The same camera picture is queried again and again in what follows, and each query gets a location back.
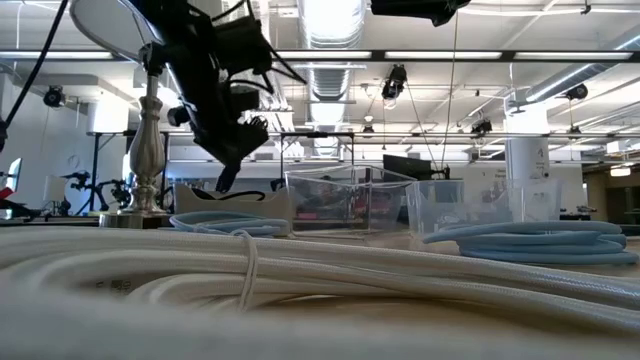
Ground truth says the beige plastic bin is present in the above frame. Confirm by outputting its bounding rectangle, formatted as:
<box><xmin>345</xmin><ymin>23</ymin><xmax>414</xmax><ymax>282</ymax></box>
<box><xmin>173</xmin><ymin>182</ymin><xmax>294</xmax><ymax>236</ymax></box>

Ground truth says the black USB cable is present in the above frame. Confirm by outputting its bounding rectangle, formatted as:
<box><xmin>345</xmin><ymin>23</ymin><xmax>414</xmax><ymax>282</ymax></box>
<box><xmin>191</xmin><ymin>187</ymin><xmax>267</xmax><ymax>202</ymax></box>

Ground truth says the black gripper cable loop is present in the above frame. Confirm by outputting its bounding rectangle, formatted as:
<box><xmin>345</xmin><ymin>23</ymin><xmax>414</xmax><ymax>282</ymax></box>
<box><xmin>219</xmin><ymin>29</ymin><xmax>309</xmax><ymax>96</ymax></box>

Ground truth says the black overhead frame beam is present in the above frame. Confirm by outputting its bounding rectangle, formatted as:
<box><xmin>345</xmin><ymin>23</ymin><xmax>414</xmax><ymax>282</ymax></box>
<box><xmin>0</xmin><ymin>48</ymin><xmax>640</xmax><ymax>64</ymax></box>

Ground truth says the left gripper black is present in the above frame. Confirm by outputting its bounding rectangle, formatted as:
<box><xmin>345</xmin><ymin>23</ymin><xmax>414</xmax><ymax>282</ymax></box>
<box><xmin>192</xmin><ymin>115</ymin><xmax>271</xmax><ymax>195</ymax></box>

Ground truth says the clear plastic bin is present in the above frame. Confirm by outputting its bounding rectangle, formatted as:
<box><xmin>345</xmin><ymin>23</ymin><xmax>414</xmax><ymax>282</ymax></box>
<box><xmin>284</xmin><ymin>164</ymin><xmax>419</xmax><ymax>236</ymax></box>

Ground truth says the small tilted monitor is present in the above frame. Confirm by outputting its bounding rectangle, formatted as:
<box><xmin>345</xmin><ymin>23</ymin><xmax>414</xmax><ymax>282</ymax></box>
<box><xmin>3</xmin><ymin>157</ymin><xmax>24</xmax><ymax>194</ymax></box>

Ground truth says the silver table lamp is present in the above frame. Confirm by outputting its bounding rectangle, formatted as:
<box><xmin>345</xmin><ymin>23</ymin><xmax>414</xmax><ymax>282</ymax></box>
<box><xmin>68</xmin><ymin>0</ymin><xmax>176</xmax><ymax>230</ymax></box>

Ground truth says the black table frame rail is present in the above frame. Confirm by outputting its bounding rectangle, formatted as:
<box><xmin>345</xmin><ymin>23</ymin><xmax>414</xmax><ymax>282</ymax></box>
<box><xmin>0</xmin><ymin>215</ymin><xmax>101</xmax><ymax>229</ymax></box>

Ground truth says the black hanging cable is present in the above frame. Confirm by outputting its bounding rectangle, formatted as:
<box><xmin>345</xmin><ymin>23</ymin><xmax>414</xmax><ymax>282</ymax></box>
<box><xmin>0</xmin><ymin>0</ymin><xmax>70</xmax><ymax>154</ymax></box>

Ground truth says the white USB cable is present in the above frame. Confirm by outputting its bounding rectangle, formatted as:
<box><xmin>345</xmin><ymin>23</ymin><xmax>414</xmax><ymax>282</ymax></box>
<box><xmin>0</xmin><ymin>227</ymin><xmax>640</xmax><ymax>351</ymax></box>

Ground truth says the frosted plastic bin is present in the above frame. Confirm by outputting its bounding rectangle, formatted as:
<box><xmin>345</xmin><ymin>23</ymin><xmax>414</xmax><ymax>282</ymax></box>
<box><xmin>405</xmin><ymin>178</ymin><xmax>564</xmax><ymax>251</ymax></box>

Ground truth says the black computer monitor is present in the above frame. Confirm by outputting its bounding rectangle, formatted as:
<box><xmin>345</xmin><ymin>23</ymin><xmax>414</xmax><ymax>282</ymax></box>
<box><xmin>382</xmin><ymin>153</ymin><xmax>434</xmax><ymax>182</ymax></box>

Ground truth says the light blue cable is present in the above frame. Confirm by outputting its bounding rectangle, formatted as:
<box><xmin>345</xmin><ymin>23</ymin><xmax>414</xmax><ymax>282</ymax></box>
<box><xmin>422</xmin><ymin>219</ymin><xmax>640</xmax><ymax>266</ymax></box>
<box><xmin>168</xmin><ymin>209</ymin><xmax>291</xmax><ymax>238</ymax></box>

